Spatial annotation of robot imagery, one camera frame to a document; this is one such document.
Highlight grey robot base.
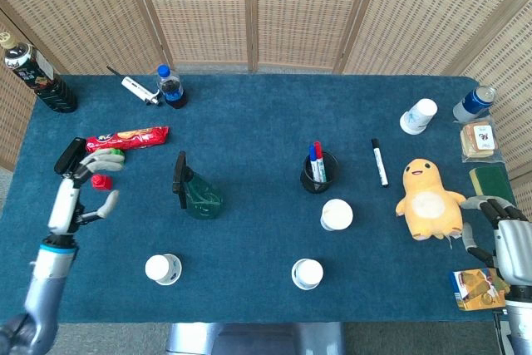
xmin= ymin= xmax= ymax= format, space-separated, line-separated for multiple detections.
xmin=165 ymin=321 xmax=346 ymax=355

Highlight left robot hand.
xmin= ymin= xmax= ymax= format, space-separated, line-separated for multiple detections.
xmin=47 ymin=147 xmax=126 ymax=236

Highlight inverted floral paper cup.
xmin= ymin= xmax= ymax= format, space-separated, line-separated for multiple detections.
xmin=290 ymin=258 xmax=325 ymax=291

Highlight black mesh pen holder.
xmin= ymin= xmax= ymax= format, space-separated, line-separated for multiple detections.
xmin=299 ymin=150 xmax=340 ymax=195

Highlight blue table cloth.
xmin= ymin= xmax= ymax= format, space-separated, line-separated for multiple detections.
xmin=0 ymin=74 xmax=527 ymax=325

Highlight white paper cup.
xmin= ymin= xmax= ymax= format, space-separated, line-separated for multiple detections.
xmin=319 ymin=198 xmax=354 ymax=232

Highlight inverted paper cup with fern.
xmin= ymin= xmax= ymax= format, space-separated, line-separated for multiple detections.
xmin=144 ymin=253 xmax=183 ymax=286

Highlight packaged sandwich biscuits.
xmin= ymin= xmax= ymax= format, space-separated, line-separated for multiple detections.
xmin=459 ymin=120 xmax=502 ymax=164

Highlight green yellow sponge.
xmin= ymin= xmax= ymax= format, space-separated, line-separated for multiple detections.
xmin=469 ymin=165 xmax=515 ymax=206

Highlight yellow plush toy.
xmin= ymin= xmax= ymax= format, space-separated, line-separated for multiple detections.
xmin=394 ymin=158 xmax=468 ymax=241

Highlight blue cap marker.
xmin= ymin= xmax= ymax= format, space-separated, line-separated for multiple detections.
xmin=308 ymin=145 xmax=323 ymax=184

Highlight yellow blue carton box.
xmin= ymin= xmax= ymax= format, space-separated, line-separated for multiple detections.
xmin=447 ymin=268 xmax=510 ymax=312

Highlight black stapler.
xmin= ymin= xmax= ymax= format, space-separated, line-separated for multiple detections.
xmin=53 ymin=136 xmax=87 ymax=175

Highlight stacked floral paper cups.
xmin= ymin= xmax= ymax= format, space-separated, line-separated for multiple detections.
xmin=399 ymin=97 xmax=439 ymax=136

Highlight blue label drink bottle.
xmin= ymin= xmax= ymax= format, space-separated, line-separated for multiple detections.
xmin=452 ymin=85 xmax=498 ymax=123

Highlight dark tea bottle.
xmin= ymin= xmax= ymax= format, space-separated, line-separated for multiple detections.
xmin=0 ymin=32 xmax=79 ymax=114

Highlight red toy brick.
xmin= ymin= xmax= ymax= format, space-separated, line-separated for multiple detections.
xmin=90 ymin=174 xmax=113 ymax=191

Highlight red cap marker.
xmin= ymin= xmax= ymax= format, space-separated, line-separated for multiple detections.
xmin=313 ymin=141 xmax=329 ymax=184

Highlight woven wooden folding screen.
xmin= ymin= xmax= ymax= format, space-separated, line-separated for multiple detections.
xmin=0 ymin=0 xmax=532 ymax=181

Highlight cola bottle blue cap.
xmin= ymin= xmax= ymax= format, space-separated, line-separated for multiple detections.
xmin=155 ymin=64 xmax=188 ymax=110

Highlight white pen-shaped tool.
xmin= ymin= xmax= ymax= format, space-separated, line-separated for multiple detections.
xmin=106 ymin=65 xmax=162 ymax=107

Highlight red cracker package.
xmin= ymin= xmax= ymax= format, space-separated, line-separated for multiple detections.
xmin=85 ymin=125 xmax=170 ymax=154

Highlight green spray bottle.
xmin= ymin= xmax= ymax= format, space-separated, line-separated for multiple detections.
xmin=172 ymin=150 xmax=224 ymax=221

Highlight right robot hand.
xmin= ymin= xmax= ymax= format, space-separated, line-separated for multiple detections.
xmin=460 ymin=195 xmax=532 ymax=285

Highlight black cap marker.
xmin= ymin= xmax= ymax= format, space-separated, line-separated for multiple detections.
xmin=371 ymin=137 xmax=390 ymax=188

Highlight green toy brick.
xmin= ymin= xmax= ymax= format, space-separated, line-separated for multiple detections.
xmin=94 ymin=147 xmax=126 ymax=165

